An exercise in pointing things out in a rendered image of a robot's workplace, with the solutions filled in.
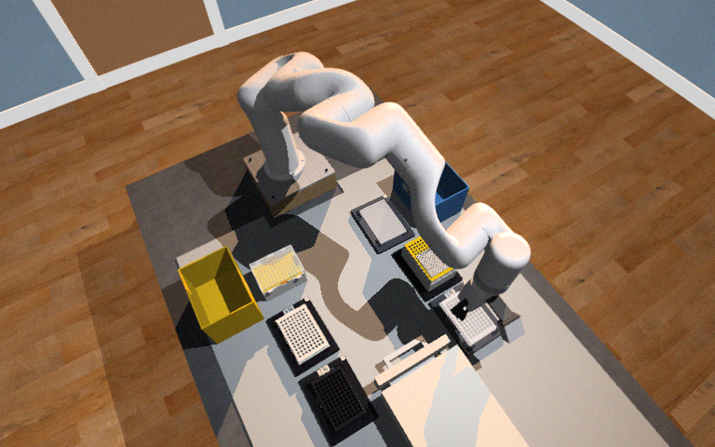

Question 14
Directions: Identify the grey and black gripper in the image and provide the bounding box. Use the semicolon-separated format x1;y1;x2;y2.
451;276;503;321

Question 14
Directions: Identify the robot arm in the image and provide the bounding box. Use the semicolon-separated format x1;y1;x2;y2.
237;52;531;294

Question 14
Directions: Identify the blue open-top box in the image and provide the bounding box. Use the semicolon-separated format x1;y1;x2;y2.
393;161;469;223

